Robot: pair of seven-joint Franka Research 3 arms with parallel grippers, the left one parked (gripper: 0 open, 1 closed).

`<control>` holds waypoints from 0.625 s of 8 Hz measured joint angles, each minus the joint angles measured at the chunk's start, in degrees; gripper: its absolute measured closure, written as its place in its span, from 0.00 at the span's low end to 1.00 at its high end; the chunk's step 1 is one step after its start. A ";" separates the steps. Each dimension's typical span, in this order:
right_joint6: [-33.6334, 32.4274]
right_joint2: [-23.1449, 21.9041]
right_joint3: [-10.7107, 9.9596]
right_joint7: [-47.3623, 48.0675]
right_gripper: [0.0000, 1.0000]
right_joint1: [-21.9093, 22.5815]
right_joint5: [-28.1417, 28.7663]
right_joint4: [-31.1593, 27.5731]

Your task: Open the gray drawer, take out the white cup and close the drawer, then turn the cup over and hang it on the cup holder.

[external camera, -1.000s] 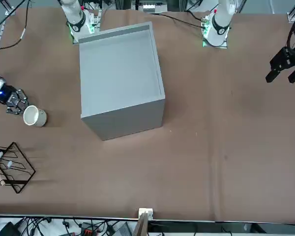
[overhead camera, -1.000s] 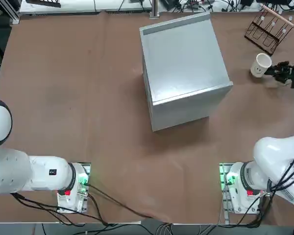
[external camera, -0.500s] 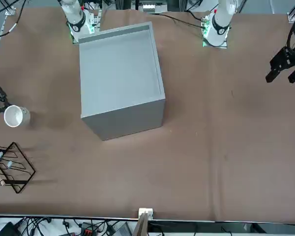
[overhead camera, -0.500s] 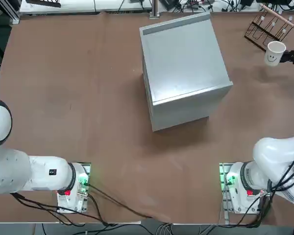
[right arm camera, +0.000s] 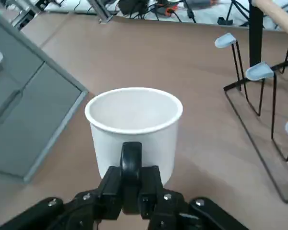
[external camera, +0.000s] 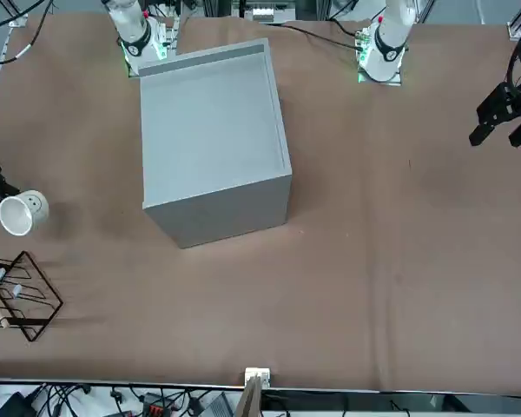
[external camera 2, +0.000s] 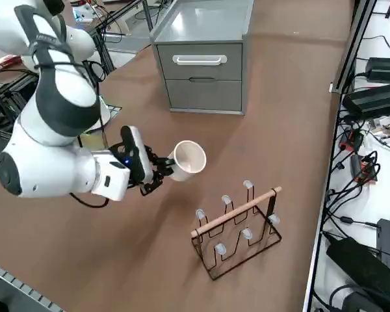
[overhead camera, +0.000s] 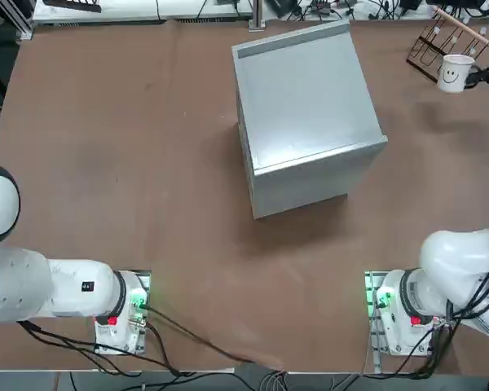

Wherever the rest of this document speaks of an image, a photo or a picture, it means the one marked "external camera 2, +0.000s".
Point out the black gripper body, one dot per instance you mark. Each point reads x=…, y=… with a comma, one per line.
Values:
x=152, y=169

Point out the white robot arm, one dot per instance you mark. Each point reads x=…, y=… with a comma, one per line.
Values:
x=68, y=172

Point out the gray drawer with recessed grip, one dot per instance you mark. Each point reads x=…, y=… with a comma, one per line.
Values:
x=201, y=96

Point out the gray steel drawer cabinet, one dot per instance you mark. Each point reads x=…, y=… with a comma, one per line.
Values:
x=208, y=19

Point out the white device with blue light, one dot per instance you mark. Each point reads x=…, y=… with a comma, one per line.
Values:
x=83, y=14

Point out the red packet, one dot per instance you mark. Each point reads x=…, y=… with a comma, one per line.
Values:
x=3, y=61

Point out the red and black device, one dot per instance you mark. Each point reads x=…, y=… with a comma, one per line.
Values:
x=352, y=139

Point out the orange and black device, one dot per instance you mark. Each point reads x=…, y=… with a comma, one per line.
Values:
x=360, y=169

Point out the large black power brick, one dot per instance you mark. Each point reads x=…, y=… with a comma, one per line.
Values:
x=360, y=263

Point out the dark ribbed power adapter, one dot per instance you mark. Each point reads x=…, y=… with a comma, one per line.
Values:
x=373, y=100

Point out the black power adapter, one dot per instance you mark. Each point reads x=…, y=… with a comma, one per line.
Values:
x=386, y=68

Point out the slotted aluminium edge rail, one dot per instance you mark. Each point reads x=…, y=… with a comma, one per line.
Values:
x=19, y=289

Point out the aluminium profile post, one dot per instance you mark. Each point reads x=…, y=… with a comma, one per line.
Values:
x=353, y=45

